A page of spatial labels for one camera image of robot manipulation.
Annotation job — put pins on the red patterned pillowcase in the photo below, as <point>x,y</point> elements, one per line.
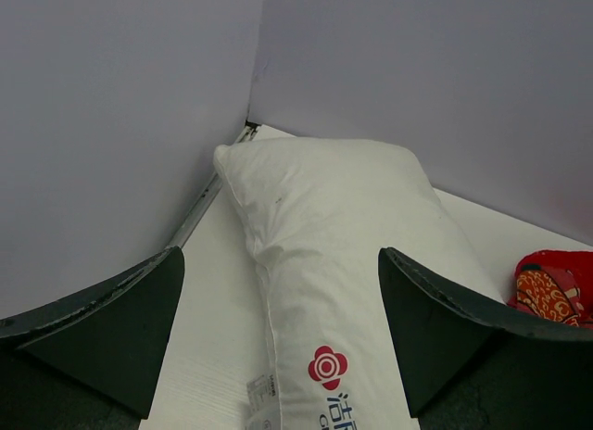
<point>555,285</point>

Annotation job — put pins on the aluminium left side rail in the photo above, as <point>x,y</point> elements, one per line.
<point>206,197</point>

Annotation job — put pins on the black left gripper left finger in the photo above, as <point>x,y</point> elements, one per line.
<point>92,359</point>

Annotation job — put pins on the white pillow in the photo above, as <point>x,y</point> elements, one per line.
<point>316,213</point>

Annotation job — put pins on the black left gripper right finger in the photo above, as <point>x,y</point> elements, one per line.
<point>469,362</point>

